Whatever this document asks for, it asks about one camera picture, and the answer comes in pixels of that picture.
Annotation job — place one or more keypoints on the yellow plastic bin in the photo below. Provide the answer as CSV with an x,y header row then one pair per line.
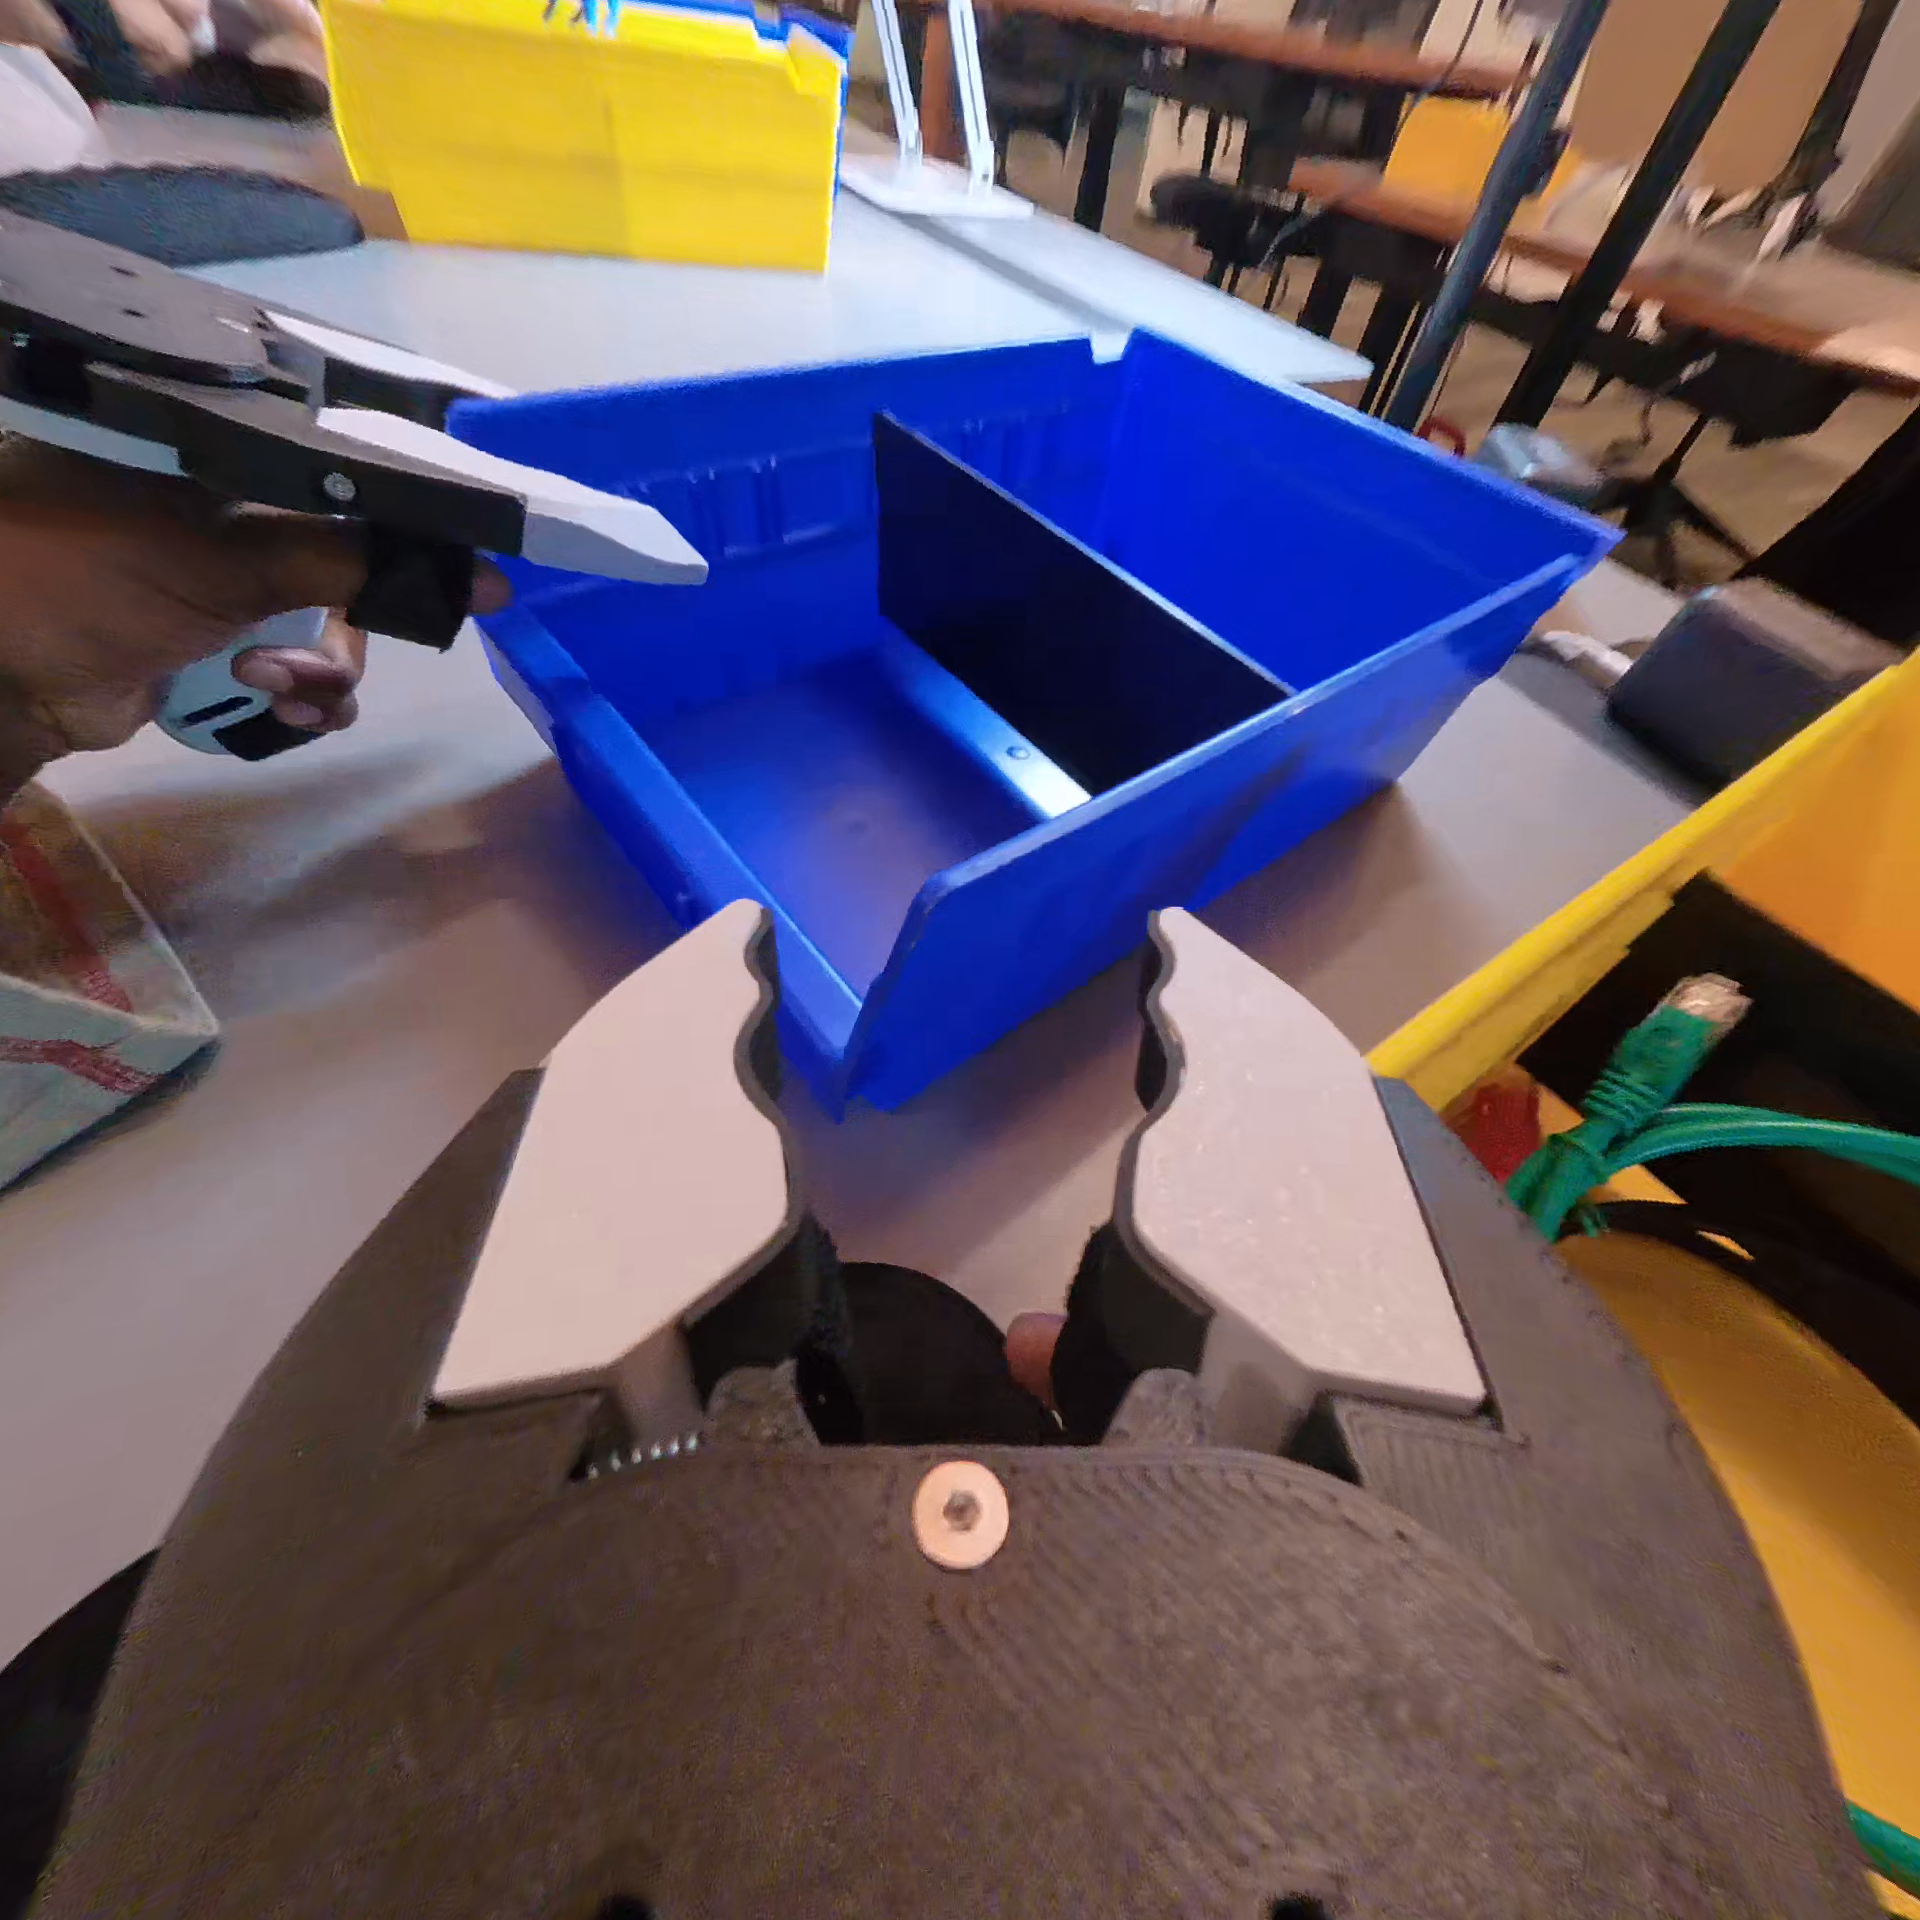
x,y
1829,1499
599,135
1462,150

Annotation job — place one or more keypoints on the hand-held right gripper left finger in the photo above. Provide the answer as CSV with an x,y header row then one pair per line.
x,y
630,1200

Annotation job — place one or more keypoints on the black power adapter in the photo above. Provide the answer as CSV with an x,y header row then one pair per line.
x,y
1739,674

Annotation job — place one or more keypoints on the person's right hand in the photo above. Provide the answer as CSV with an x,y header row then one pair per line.
x,y
1035,1357

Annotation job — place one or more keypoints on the person's left hand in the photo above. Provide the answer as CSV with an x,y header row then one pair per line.
x,y
105,600

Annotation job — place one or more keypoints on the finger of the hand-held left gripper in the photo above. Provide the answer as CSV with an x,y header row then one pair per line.
x,y
599,532
405,360

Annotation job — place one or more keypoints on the white side table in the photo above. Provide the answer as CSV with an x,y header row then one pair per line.
x,y
750,315

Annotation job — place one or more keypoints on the black tripod stand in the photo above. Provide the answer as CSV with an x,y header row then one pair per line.
x,y
1634,196

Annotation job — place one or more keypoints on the black quilted wrist rest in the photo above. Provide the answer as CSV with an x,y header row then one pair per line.
x,y
179,212

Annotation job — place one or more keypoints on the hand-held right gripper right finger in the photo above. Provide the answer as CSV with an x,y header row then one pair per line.
x,y
1305,1200

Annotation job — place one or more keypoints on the wooden-edged background table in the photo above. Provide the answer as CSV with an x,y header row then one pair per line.
x,y
1725,293

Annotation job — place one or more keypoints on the wooden board with printed sheets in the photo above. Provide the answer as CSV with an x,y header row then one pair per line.
x,y
936,180

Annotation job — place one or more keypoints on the blue plastic bin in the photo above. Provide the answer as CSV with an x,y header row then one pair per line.
x,y
824,36
1275,495

